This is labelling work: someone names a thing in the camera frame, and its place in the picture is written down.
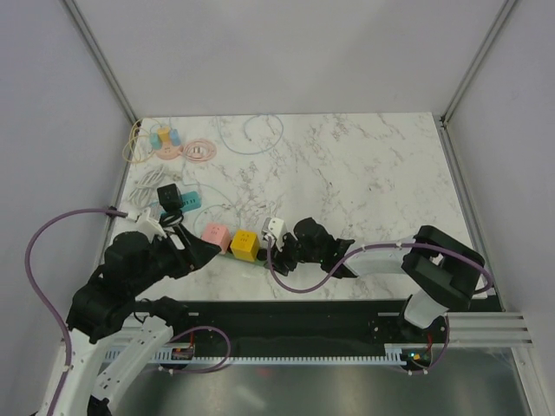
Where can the teal power strip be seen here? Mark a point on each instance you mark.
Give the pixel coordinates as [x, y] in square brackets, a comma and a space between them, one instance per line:
[189, 201]

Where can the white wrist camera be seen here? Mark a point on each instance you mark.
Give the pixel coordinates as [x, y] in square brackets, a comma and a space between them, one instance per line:
[144, 222]
[273, 232]

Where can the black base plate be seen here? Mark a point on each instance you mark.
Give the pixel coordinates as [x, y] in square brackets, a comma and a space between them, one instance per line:
[299, 328]

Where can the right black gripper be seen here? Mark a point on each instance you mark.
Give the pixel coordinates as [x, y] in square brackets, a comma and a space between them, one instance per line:
[283, 256]

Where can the blue plug on pink socket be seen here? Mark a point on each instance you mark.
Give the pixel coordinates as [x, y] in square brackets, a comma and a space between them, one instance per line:
[174, 137]

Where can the white slotted cable duct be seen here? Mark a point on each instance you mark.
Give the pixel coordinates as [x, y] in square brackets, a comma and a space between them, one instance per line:
[170, 356]

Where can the yellow cube plug adapter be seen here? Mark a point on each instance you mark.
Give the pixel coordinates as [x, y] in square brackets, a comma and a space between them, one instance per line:
[245, 245]

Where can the teal plug on pink socket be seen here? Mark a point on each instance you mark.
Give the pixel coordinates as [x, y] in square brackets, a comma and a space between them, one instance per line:
[154, 140]

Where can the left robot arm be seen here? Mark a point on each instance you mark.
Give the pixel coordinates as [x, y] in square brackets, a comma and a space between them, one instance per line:
[97, 313]

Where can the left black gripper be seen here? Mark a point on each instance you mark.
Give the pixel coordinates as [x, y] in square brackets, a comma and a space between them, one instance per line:
[197, 251]

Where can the black cube adapter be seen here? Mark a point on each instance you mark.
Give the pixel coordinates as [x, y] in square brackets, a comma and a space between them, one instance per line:
[169, 197]

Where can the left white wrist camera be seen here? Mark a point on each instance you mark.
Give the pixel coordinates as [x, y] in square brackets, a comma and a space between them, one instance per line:
[144, 222]

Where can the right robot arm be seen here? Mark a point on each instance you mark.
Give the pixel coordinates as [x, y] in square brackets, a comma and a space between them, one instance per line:
[448, 274]

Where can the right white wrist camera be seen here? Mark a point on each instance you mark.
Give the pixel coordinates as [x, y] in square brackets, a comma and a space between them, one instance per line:
[273, 232]

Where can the yellow plug on pink socket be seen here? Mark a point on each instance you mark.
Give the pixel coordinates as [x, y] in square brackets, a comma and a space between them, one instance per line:
[164, 134]

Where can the green power strip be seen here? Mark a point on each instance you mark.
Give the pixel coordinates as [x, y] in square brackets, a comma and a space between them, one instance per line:
[257, 261]

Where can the pink cube plug adapter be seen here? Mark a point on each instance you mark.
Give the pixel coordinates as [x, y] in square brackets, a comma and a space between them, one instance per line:
[217, 234]

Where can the pink round power socket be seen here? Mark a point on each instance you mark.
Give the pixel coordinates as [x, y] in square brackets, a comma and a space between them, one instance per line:
[169, 152]

